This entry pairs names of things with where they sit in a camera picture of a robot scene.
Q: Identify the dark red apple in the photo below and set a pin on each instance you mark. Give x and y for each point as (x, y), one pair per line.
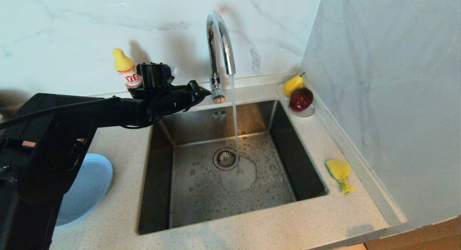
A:
(301, 99)

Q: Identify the light blue plate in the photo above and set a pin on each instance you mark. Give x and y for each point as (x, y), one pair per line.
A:
(90, 185)

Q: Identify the small white dish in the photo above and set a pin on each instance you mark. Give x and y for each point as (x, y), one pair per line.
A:
(306, 114)

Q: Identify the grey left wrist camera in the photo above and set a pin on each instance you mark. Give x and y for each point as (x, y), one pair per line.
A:
(174, 73)

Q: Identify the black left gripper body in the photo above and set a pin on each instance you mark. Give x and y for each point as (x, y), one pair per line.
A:
(158, 98)

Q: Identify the stainless steel sink basin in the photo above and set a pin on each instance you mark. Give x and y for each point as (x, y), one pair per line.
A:
(201, 206)

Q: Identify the light wooden cabinet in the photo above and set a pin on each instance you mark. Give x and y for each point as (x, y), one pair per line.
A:
(432, 235)

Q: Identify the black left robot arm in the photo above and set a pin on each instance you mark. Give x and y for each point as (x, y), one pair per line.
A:
(47, 152)

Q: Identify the metal sink drain strainer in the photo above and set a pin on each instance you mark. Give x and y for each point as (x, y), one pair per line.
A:
(225, 159)

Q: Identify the yellow orange dish soap bottle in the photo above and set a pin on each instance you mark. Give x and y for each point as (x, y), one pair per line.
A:
(123, 64)

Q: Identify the yellow green sponge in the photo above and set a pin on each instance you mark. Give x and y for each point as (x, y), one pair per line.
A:
(338, 169)

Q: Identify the chrome gooseneck faucet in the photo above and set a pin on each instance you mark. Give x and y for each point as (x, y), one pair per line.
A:
(216, 34)

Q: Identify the yellow pear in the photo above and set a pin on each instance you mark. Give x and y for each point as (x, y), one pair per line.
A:
(292, 85)

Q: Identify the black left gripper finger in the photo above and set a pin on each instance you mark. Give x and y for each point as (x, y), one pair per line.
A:
(197, 93)

